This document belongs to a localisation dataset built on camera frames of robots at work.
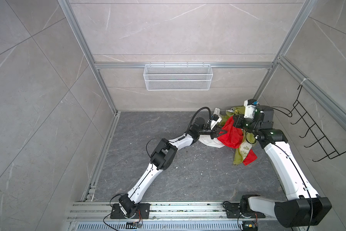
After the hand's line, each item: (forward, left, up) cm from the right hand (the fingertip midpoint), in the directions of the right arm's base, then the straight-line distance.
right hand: (233, 114), depth 76 cm
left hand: (+1, -1, -14) cm, 14 cm away
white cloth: (+2, +8, -28) cm, 30 cm away
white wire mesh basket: (+38, +29, 0) cm, 48 cm away
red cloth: (-6, -3, -15) cm, 16 cm away
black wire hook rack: (-18, -34, -1) cm, 39 cm away
